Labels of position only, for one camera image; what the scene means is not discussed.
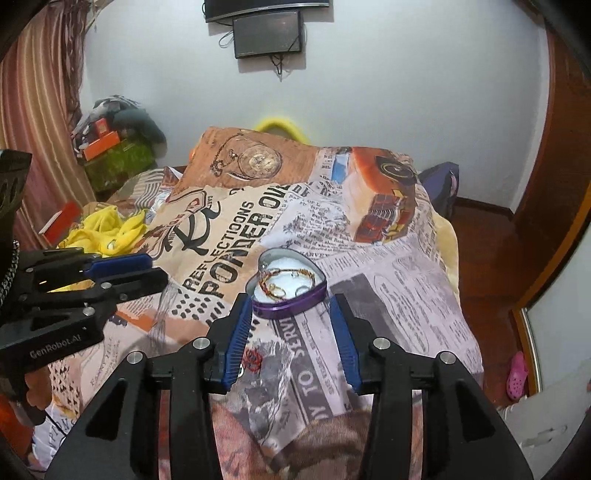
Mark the white board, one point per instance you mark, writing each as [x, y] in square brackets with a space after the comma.
[554, 429]

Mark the yellow plastic hoop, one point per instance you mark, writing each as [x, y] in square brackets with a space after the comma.
[277, 123]

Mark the brown striped bedding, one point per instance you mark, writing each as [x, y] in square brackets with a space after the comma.
[138, 184]

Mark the small black monitor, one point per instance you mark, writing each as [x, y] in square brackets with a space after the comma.
[268, 34]

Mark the small orange box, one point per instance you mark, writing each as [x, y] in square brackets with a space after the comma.
[100, 127]

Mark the dark blue bag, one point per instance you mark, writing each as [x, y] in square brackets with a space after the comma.
[438, 184]

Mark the grey garment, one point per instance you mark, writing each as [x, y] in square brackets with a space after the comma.
[143, 124]

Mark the yellow cloth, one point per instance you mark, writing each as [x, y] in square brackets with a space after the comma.
[106, 233]

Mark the green patterned bag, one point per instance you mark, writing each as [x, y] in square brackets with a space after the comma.
[120, 166]

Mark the yellow blanket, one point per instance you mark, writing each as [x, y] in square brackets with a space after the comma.
[450, 254]

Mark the black wall television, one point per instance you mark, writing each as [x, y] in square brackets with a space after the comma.
[265, 7]

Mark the red box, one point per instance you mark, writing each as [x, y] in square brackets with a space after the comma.
[62, 224]

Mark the pink clog shoe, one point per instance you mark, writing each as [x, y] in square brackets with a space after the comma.
[517, 374]

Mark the brown wooden door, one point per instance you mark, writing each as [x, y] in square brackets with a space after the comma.
[563, 161]

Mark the brown striped curtain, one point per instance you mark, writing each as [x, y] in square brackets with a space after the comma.
[37, 115]

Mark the pile of clothes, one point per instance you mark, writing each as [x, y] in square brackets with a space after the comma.
[106, 108]

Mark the flat orange box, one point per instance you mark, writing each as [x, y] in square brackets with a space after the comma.
[102, 146]

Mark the purple heart-shaped tin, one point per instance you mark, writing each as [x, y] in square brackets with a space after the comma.
[295, 302]

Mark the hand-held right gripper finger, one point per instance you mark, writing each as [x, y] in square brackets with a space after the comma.
[346, 346]

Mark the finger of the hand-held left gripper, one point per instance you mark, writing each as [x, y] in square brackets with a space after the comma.
[138, 281]
[120, 264]

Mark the printed blanket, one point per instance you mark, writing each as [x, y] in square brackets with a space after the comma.
[300, 207]

